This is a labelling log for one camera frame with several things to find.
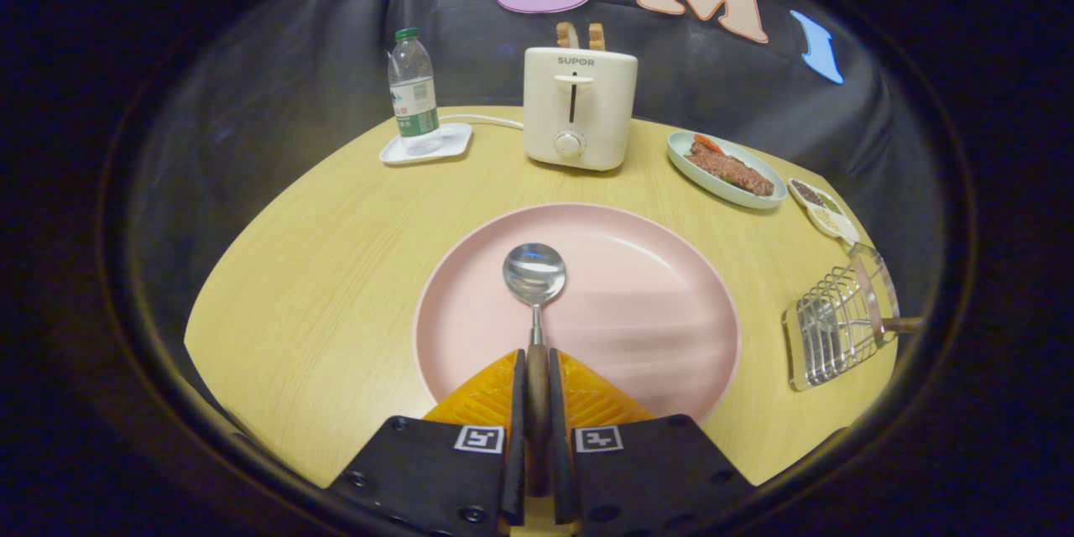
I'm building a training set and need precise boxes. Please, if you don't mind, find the white divided seasoning dish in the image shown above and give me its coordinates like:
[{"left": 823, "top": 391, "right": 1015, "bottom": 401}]
[{"left": 787, "top": 178, "right": 861, "bottom": 246}]

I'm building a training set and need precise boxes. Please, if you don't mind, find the white square coaster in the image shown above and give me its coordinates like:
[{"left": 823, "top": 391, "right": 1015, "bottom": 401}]
[{"left": 379, "top": 123, "right": 473, "bottom": 165}]

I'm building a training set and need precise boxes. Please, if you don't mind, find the wooden handled metal fork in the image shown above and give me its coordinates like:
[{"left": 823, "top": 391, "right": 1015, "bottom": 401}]
[{"left": 797, "top": 302, "right": 924, "bottom": 336}]

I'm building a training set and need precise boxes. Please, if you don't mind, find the pink round plate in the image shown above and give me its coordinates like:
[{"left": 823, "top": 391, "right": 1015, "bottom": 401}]
[{"left": 414, "top": 202, "right": 742, "bottom": 425}]

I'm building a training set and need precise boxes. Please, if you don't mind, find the wooden handled metal spoon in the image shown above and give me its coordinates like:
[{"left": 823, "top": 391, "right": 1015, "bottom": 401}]
[{"left": 503, "top": 242, "right": 567, "bottom": 496}]

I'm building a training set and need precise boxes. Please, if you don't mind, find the cream white toaster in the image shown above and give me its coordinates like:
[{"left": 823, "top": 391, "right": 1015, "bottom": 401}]
[{"left": 523, "top": 47, "right": 639, "bottom": 172}]

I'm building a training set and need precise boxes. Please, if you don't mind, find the clear wire cutlery rack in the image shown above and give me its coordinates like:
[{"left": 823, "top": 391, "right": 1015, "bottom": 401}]
[{"left": 783, "top": 242, "right": 903, "bottom": 392}]

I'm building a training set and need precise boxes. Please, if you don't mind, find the brown steak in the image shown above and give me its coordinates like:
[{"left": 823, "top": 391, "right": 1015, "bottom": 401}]
[{"left": 686, "top": 141, "right": 775, "bottom": 197}]

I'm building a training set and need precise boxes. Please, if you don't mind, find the clear plastic water bottle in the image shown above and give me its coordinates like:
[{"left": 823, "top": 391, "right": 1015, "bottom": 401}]
[{"left": 388, "top": 27, "right": 441, "bottom": 139}]

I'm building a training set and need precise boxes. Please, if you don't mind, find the pale green food plate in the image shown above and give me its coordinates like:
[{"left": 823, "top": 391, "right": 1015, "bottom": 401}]
[{"left": 667, "top": 131, "right": 788, "bottom": 211}]

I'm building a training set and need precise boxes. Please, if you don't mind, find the white toaster cable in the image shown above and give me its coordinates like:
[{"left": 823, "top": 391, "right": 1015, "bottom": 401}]
[{"left": 438, "top": 114, "right": 525, "bottom": 132}]

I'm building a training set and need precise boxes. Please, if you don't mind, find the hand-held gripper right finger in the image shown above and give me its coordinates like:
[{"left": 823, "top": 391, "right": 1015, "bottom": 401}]
[{"left": 548, "top": 348, "right": 756, "bottom": 537}]

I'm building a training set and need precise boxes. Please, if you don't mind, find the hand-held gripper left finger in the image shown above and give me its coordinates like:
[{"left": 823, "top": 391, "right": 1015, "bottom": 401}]
[{"left": 326, "top": 348, "right": 528, "bottom": 537}]

